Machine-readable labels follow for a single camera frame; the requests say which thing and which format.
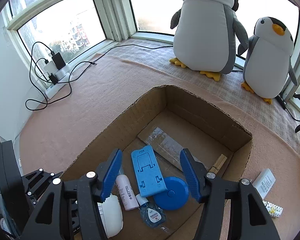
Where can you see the white power strip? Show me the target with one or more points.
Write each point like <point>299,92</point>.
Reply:
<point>62,76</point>

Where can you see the large grey penguin plush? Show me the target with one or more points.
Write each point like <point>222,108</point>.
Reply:
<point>206,32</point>

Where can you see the white patterned lighter case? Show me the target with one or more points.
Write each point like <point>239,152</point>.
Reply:
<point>274,211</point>

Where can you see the brown cardboard box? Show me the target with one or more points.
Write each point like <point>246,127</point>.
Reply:
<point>169,119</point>

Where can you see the blue phone stand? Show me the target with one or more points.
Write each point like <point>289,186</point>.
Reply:
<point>147,172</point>

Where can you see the pink lotion bottle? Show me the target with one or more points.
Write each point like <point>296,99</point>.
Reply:
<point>125,191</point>

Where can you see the white charger block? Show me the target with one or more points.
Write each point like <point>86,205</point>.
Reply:
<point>264,182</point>

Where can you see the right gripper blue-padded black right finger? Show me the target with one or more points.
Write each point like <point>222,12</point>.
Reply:
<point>249,218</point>

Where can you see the clear blue liquid bottle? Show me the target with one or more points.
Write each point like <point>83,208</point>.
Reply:
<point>152,215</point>

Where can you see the wooden clothespin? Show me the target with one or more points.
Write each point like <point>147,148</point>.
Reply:
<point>218,164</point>

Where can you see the small grey penguin plush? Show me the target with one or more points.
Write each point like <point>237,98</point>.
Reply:
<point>268,62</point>

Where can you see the black power adapter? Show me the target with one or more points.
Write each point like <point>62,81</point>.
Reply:
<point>58,60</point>

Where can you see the white round device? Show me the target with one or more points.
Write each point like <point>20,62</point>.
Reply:
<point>111,215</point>

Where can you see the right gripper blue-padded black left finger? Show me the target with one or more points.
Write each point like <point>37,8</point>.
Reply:
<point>51,218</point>

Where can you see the blue round tape measure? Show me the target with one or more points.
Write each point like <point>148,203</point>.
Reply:
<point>176,195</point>

